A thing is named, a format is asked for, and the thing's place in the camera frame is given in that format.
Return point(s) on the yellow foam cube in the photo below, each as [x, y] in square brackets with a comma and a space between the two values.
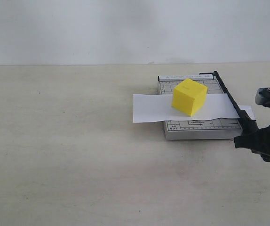
[189, 96]

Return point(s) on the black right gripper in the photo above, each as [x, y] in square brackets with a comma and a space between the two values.
[257, 142]

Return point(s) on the white paper sheet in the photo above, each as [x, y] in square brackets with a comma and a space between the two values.
[248, 110]

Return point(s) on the white paper strip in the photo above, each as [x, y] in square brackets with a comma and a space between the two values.
[155, 108]

